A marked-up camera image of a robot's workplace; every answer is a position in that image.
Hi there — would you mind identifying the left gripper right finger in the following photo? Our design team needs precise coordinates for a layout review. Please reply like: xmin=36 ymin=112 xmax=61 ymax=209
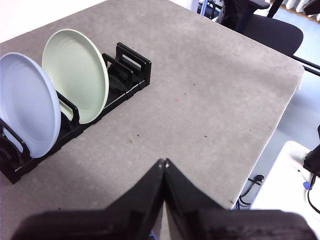
xmin=163 ymin=157 xmax=318 ymax=240

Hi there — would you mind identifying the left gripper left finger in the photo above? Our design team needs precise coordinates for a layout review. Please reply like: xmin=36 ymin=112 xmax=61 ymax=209
xmin=11 ymin=157 xmax=166 ymax=240

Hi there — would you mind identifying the blue round plate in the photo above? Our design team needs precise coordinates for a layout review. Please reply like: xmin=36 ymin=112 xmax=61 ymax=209
xmin=0 ymin=51 xmax=62 ymax=159

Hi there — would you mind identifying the pale green round plate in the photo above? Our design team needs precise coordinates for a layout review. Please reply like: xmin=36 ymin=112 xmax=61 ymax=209
xmin=41 ymin=28 xmax=110 ymax=125

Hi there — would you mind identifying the black plastic plate rack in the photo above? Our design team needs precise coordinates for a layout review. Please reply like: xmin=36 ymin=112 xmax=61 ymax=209
xmin=0 ymin=41 xmax=153 ymax=185

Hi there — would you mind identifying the white side table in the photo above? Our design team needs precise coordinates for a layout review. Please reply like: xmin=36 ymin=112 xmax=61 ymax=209
xmin=249 ymin=140 xmax=320 ymax=216

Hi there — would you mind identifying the black box device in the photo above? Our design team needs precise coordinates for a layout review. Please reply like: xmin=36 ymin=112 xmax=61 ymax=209
xmin=302 ymin=124 xmax=320 ymax=179

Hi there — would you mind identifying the black metal bar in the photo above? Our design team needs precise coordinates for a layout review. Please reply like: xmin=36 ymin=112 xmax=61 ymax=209
xmin=291 ymin=54 xmax=320 ymax=76

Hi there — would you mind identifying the black office chair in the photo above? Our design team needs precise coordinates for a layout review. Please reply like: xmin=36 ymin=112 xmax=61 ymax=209
xmin=219 ymin=0 xmax=305 ymax=57

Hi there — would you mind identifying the black floor cable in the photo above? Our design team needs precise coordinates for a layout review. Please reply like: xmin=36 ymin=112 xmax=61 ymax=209
xmin=238 ymin=174 xmax=265 ymax=207

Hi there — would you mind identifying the thin black desk cable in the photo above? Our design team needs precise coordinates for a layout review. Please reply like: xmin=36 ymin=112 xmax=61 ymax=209
xmin=306 ymin=174 xmax=320 ymax=215

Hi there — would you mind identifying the blue metal frame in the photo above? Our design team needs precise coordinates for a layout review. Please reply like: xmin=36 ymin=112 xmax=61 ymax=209
xmin=197 ymin=0 xmax=226 ymax=23

